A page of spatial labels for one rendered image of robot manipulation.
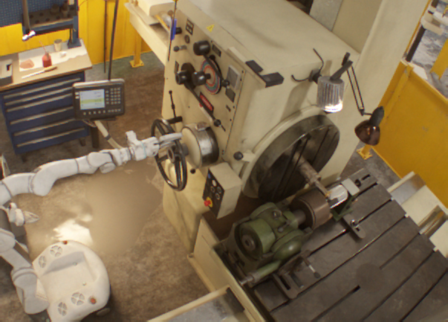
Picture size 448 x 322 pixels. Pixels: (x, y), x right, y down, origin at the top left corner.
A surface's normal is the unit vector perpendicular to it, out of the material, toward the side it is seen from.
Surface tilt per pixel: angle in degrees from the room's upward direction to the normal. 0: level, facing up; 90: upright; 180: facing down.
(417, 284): 0
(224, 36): 45
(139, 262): 0
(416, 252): 0
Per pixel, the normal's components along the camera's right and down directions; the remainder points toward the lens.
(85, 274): 0.18, -0.69
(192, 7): -0.46, -0.29
